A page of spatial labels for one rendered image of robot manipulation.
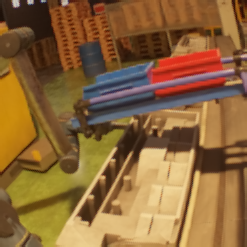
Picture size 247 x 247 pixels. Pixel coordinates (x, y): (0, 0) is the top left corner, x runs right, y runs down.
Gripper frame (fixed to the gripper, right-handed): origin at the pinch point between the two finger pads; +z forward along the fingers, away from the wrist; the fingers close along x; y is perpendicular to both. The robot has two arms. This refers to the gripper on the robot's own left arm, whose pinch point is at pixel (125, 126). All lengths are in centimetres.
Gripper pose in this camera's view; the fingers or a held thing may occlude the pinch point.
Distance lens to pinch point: 167.6
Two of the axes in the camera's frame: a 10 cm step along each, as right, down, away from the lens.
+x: 2.8, -4.3, 8.6
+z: 9.6, 0.7, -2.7
